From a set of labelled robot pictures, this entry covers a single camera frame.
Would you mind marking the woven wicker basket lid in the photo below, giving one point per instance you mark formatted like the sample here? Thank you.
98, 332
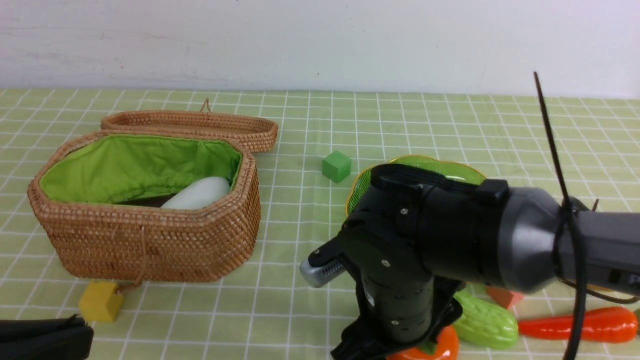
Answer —
254, 134

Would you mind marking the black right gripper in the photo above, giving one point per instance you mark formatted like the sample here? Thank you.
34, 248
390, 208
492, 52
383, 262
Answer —
396, 315

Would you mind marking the green toy bitter gourd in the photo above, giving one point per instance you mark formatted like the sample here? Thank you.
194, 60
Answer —
485, 324

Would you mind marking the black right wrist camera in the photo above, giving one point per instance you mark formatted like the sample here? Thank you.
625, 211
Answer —
325, 263

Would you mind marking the orange toy persimmon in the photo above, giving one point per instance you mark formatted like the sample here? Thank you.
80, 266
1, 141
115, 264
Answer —
446, 347

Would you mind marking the dark purple toy eggplant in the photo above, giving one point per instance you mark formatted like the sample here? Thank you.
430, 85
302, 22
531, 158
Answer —
153, 202

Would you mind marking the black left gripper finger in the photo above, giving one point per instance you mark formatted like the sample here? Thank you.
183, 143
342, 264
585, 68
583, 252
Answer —
65, 338

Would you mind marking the salmon red foam cube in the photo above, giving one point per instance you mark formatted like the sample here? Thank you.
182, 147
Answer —
503, 297

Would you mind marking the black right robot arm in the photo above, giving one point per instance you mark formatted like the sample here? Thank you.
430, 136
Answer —
414, 237

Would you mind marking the white toy radish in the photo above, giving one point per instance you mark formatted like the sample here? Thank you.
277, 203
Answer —
199, 194

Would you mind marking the green foam cube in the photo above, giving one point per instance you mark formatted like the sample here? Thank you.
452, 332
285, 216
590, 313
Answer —
336, 166

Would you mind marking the green glass leaf plate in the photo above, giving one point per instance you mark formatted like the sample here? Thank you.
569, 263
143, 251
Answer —
450, 169

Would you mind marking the red orange toy carrot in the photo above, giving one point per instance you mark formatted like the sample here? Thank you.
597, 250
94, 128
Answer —
608, 325

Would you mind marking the green fabric basket liner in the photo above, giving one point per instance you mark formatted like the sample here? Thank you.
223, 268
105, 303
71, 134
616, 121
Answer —
123, 167

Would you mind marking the woven wicker basket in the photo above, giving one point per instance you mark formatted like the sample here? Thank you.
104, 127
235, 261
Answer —
136, 243

